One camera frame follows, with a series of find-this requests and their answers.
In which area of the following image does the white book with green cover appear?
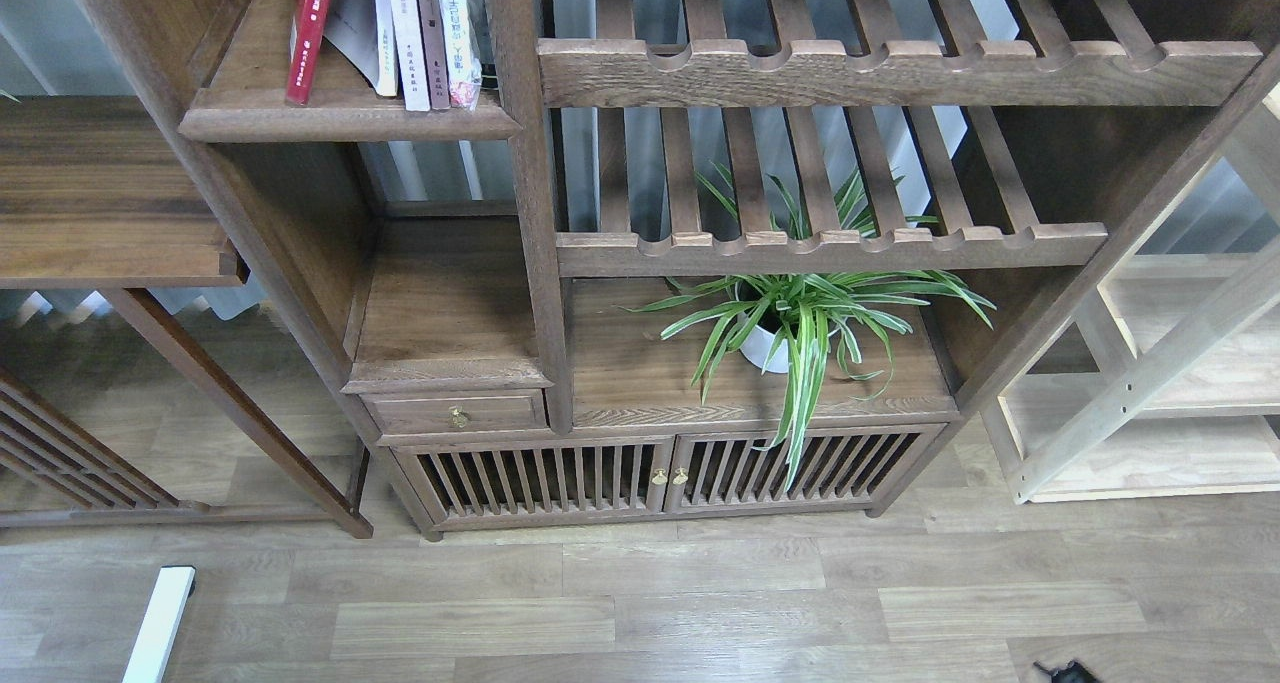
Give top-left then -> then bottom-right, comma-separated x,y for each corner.
324,0 -> 399,98

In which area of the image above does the white plant pot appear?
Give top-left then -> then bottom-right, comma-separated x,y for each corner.
731,274 -> 838,373

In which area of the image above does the white pink upright book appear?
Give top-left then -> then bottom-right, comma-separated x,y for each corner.
438,0 -> 483,110

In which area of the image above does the dark wooden bookshelf cabinet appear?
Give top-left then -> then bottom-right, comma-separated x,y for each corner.
77,0 -> 1277,538

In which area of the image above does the lavender paperback book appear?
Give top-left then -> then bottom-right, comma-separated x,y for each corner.
390,0 -> 431,113

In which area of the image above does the light wooden shelf rack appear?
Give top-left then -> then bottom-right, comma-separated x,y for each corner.
982,92 -> 1279,504

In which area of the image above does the white robot base bar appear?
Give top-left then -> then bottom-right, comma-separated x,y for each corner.
122,565 -> 197,682

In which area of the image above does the red hardcover book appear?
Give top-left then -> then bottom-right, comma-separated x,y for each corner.
285,0 -> 332,106

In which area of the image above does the dark upright book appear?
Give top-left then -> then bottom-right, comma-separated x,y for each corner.
468,0 -> 499,91

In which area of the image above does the thin mauve upright book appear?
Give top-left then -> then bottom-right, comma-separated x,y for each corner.
419,0 -> 451,110

